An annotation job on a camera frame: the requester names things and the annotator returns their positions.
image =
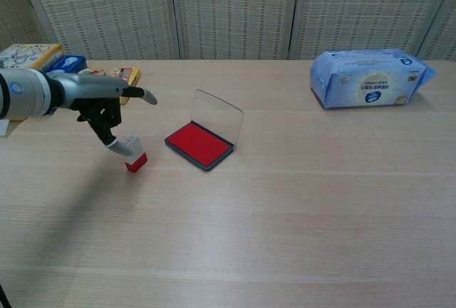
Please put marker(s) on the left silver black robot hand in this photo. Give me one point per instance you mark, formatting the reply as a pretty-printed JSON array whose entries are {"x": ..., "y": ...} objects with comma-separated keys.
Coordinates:
[{"x": 92, "y": 90}]

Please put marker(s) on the small red white stamp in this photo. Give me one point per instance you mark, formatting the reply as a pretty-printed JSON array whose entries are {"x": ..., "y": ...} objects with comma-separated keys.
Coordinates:
[{"x": 138, "y": 160}]

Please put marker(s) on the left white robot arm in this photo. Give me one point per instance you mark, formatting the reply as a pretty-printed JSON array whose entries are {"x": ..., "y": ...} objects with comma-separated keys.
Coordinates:
[{"x": 25, "y": 94}]

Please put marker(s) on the round food tin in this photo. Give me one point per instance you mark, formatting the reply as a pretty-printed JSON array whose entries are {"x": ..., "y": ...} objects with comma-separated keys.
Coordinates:
[{"x": 94, "y": 71}]

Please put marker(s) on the blue light bulb box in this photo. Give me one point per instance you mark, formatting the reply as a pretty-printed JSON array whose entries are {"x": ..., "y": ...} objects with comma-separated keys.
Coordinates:
[{"x": 69, "y": 63}]

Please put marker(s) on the yellow curry box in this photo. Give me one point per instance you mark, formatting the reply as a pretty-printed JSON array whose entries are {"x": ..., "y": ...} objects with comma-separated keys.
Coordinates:
[{"x": 131, "y": 74}]

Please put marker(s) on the yellow cartoon tissue box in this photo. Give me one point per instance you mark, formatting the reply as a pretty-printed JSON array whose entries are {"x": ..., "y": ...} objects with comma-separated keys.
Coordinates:
[{"x": 25, "y": 53}]

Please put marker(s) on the woven folding screen panel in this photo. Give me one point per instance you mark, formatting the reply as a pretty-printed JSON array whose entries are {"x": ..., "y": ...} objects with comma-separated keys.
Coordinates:
[
  {"x": 367, "y": 8},
  {"x": 107, "y": 12},
  {"x": 14, "y": 8},
  {"x": 445, "y": 37},
  {"x": 235, "y": 12}
]

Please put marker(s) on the red ink pad clear lid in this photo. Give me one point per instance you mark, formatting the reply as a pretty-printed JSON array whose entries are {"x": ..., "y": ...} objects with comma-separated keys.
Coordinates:
[{"x": 199, "y": 144}]

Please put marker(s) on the blue wet wipes pack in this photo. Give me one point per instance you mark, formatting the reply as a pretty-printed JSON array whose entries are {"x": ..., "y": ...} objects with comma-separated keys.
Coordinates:
[{"x": 370, "y": 80}]

